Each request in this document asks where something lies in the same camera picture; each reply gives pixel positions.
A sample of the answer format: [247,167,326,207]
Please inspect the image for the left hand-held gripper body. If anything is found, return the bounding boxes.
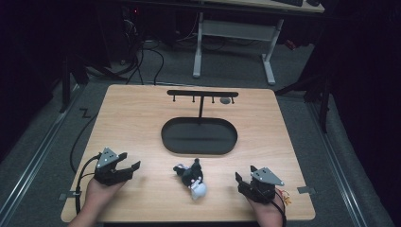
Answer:
[93,147,134,187]

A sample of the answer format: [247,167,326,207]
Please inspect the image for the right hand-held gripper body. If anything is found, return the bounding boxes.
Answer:
[237,166,285,204]

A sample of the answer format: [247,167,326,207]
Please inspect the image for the black and white plush toy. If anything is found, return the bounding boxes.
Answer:
[172,157,208,201]

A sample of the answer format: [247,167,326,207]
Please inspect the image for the person's left hand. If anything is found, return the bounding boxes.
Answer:
[84,178,127,219]

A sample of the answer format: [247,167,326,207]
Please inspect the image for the person's right hand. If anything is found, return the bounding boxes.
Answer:
[247,196,285,227]

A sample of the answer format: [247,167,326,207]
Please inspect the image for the black metal stand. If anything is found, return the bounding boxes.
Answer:
[274,70,333,134]
[59,55,91,114]

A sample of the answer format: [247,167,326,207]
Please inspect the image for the red and yellow wires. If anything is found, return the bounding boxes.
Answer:
[278,188,293,206]

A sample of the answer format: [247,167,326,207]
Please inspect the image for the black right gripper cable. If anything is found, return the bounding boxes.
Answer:
[270,188,288,227]

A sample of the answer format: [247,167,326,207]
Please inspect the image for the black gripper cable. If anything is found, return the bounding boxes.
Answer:
[270,188,288,227]
[74,153,102,216]

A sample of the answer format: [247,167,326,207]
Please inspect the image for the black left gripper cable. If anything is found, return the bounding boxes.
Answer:
[74,153,102,216]

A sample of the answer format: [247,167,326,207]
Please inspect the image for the black floor cable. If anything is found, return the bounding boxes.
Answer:
[69,113,99,175]

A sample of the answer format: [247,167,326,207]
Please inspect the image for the grey metal table bracket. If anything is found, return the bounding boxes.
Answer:
[58,190,82,201]
[296,185,317,195]

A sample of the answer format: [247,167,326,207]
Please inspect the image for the metal floor rail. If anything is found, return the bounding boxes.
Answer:
[0,83,81,223]
[306,100,368,227]

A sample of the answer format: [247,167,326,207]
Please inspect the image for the bundle of black cables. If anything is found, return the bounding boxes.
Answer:
[117,6,166,86]

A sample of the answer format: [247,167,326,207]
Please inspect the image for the white frame desk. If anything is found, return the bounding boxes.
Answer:
[192,0,325,87]

